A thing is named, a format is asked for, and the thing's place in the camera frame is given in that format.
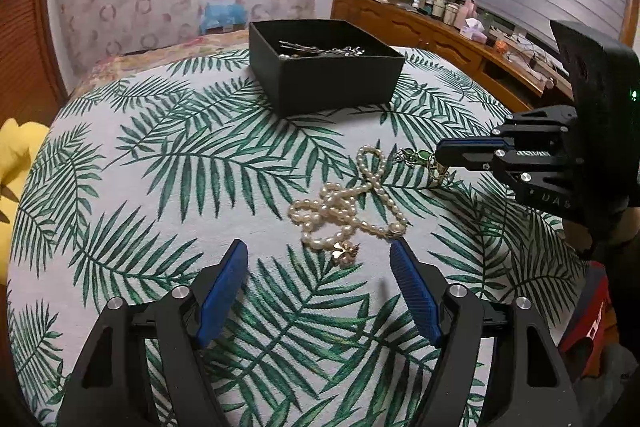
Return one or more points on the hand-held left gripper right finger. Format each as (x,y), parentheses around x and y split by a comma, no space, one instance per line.
(417,292)

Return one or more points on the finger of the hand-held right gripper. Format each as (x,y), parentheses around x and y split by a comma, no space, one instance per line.
(525,162)
(540,127)

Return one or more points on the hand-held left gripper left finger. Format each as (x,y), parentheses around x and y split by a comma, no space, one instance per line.
(220,297)

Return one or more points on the gold flower pendant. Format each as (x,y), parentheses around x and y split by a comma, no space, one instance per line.
(345,252)

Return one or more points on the green gem jewelry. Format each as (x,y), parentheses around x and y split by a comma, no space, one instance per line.
(422,155)

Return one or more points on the silver leaf hair clip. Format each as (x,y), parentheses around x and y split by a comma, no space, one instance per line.
(350,51)

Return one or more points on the black box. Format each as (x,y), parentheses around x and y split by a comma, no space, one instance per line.
(320,82)

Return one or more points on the silver hairpin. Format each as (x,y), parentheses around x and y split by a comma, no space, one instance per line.
(300,49)

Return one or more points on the person's right hand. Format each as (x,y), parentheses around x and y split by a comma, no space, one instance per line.
(580,237)

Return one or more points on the small orange jar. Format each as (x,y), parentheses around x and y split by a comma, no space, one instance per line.
(500,45)

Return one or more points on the leaf print tablecloth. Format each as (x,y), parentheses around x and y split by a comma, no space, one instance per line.
(200,187)

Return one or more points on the pink tissue box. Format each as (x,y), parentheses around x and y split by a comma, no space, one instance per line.
(472,32)

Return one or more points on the row of cosmetic bottles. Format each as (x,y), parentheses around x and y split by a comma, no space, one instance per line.
(445,9)

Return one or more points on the red printed clothing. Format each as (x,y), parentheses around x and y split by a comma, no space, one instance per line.
(585,322)

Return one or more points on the wooden sideboard cabinet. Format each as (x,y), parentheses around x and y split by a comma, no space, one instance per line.
(400,24)

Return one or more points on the floral bed blanket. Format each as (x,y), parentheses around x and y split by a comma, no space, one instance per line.
(150,62)

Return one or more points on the yellow plush toy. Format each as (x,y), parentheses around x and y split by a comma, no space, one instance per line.
(20,147)

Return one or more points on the blue bag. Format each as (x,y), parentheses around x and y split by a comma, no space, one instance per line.
(225,14)

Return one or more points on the wooden louvered wardrobe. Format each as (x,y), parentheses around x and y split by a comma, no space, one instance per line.
(25,32)

